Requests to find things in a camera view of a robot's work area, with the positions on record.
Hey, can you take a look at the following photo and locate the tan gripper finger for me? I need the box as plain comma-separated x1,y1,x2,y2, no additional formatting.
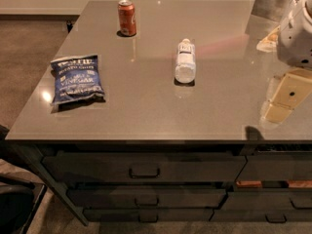
263,103,293,123
256,26,280,53

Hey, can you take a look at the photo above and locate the clear plastic water bottle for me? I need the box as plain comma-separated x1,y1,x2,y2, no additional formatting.
175,38,196,84

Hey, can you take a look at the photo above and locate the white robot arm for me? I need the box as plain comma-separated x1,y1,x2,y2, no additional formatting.
256,0,312,124

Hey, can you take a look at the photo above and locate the blue salt vinegar chip bag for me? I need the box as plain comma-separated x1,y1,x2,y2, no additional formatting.
51,55,105,105

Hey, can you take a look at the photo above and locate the dark cabinet top right drawer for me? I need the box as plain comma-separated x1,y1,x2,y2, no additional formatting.
238,155,312,181

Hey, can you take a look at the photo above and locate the dark cabinet drawer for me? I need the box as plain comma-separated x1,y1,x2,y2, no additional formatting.
42,153,246,183
67,186,226,209
211,210,312,223
238,155,312,181
84,209,214,223
221,192,312,211

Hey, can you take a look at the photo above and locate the dark cabinet middle right drawer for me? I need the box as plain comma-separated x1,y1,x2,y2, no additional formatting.
221,192,312,211

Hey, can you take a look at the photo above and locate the dark cabinet bottom right drawer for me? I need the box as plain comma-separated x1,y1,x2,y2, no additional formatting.
211,210,312,223

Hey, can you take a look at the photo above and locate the red soda can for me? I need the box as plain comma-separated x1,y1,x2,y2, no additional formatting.
118,0,137,37

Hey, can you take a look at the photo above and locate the dark cabinet top left drawer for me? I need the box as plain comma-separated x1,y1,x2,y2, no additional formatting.
42,153,246,183

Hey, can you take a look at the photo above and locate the dark cabinet bottom left drawer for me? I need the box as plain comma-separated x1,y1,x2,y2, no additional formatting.
84,209,214,223

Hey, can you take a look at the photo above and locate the dark cabinet middle left drawer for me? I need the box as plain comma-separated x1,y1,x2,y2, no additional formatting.
67,186,226,209

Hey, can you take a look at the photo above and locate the black chair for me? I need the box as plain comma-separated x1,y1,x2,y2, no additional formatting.
0,124,47,234

